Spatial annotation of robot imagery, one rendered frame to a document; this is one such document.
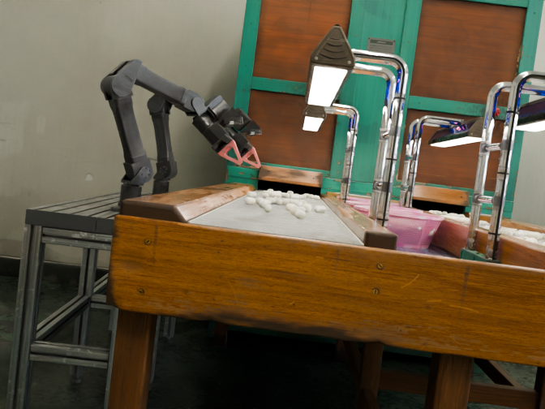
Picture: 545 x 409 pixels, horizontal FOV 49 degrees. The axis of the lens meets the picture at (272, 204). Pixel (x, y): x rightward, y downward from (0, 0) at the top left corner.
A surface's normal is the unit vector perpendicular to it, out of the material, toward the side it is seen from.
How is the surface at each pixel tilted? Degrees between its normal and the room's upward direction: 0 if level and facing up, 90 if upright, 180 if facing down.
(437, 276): 90
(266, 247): 90
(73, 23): 90
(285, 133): 90
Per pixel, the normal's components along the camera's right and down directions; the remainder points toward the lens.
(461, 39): -0.04, 0.06
